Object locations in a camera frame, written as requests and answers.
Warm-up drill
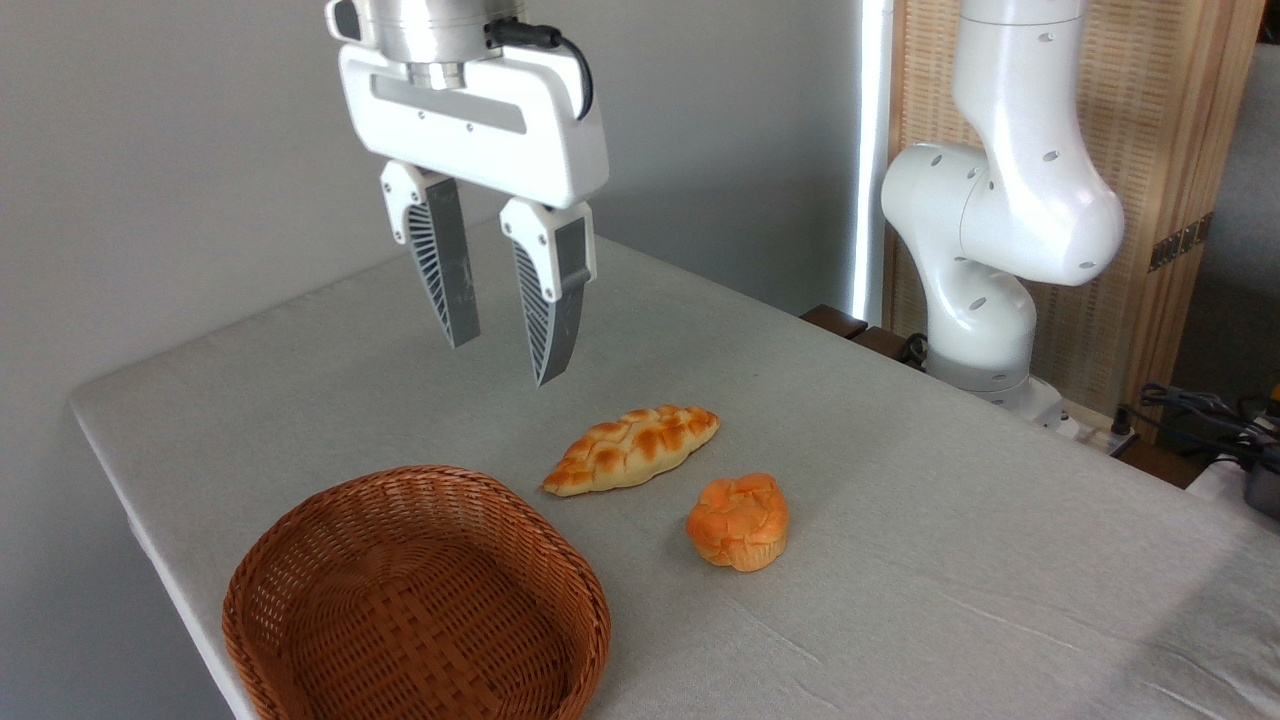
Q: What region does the dark metal screen hinge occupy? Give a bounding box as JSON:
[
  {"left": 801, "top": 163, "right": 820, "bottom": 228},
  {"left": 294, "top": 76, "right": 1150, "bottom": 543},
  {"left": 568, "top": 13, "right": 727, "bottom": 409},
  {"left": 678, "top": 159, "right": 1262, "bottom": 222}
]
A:
[{"left": 1147, "top": 211, "right": 1215, "bottom": 274}]

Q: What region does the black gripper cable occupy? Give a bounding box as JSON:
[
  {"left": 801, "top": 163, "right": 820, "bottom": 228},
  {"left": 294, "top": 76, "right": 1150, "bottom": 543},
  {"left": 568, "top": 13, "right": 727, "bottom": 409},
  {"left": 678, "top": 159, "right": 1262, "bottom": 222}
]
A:
[{"left": 484, "top": 17, "right": 596, "bottom": 122}]

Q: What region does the dark brown wooden furniture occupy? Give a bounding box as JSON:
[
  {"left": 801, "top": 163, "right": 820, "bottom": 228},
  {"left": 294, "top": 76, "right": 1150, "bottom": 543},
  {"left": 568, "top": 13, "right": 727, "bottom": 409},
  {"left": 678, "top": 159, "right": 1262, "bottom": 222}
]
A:
[{"left": 799, "top": 304, "right": 929, "bottom": 372}]

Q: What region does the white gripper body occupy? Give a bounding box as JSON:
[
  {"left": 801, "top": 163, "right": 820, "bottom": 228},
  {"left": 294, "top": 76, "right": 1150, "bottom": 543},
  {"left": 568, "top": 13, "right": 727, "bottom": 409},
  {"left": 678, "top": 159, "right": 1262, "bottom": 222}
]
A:
[{"left": 337, "top": 44, "right": 611, "bottom": 211}]

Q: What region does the round orange bread bun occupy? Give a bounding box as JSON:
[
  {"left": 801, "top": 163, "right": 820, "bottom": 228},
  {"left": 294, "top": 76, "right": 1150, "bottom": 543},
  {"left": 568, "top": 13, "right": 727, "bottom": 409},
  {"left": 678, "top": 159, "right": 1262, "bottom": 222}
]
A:
[{"left": 685, "top": 472, "right": 791, "bottom": 574}]

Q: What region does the grey tablecloth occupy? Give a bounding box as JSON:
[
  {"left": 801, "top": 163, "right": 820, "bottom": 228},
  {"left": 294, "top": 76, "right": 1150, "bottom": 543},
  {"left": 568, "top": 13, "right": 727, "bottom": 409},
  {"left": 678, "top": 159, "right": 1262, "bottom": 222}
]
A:
[{"left": 68, "top": 222, "right": 1280, "bottom": 720}]

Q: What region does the long braided golden bread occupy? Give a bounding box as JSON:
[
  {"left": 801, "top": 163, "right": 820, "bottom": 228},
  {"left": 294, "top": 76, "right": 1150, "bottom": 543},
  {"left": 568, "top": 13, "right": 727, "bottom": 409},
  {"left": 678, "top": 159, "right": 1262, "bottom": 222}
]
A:
[{"left": 540, "top": 404, "right": 722, "bottom": 499}]

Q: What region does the white power strip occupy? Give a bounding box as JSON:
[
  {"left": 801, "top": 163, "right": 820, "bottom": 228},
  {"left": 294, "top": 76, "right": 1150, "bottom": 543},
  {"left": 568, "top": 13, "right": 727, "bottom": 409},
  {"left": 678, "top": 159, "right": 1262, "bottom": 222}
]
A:
[{"left": 1055, "top": 400, "right": 1143, "bottom": 458}]

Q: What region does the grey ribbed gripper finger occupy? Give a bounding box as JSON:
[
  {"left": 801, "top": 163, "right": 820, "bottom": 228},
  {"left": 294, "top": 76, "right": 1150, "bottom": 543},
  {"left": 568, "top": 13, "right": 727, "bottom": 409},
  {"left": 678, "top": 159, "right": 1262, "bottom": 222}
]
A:
[
  {"left": 498, "top": 196, "right": 599, "bottom": 388},
  {"left": 378, "top": 159, "right": 483, "bottom": 351}
]

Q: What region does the brown woven wicker basket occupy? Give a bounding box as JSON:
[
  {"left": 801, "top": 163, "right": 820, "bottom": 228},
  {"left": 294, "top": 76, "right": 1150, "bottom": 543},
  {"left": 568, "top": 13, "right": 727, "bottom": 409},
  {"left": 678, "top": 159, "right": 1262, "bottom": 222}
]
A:
[{"left": 221, "top": 464, "right": 613, "bottom": 720}]

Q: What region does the black cable bundle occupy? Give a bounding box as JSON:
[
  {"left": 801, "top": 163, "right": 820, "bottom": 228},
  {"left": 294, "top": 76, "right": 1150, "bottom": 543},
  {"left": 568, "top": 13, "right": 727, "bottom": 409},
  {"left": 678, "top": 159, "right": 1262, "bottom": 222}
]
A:
[{"left": 1110, "top": 382, "right": 1280, "bottom": 473}]

